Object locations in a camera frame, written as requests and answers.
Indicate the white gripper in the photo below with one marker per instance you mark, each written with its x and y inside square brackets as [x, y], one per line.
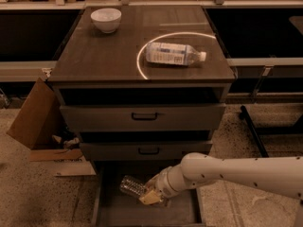
[161, 183]

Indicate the clear ribbed water bottle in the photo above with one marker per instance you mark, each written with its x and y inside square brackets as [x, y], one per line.
[132, 187]

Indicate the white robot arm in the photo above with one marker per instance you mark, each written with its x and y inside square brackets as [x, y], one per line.
[280, 175]

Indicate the bottom open drawer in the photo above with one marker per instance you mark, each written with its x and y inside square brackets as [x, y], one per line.
[116, 209]

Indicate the middle grey drawer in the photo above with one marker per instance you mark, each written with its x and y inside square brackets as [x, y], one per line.
[142, 151]

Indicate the grey drawer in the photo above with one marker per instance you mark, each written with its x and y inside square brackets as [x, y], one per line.
[203, 117]
[142, 151]

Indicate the top grey drawer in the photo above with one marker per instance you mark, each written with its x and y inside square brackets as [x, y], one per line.
[203, 117]

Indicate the dark wooden drawer cabinet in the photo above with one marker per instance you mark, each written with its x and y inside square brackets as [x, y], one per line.
[104, 70]

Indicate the white labelled plastic bottle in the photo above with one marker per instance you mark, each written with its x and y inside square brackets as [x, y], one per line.
[175, 54]

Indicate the black wheeled stand leg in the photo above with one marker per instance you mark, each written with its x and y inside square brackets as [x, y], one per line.
[244, 115]

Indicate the brown cardboard box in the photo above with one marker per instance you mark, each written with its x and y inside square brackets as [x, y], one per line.
[40, 127]

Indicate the white ceramic bowl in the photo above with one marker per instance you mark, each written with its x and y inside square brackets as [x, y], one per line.
[106, 20]

